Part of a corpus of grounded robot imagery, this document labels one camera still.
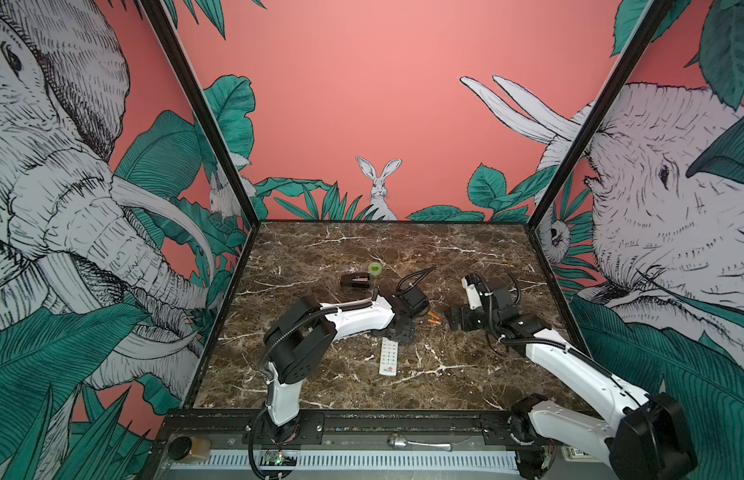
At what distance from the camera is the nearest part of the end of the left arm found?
26.0 inches

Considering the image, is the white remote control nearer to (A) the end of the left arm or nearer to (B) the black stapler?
(A) the end of the left arm

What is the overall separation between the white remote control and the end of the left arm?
0.06 m

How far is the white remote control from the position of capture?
0.83m

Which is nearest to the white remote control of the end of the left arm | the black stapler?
the end of the left arm
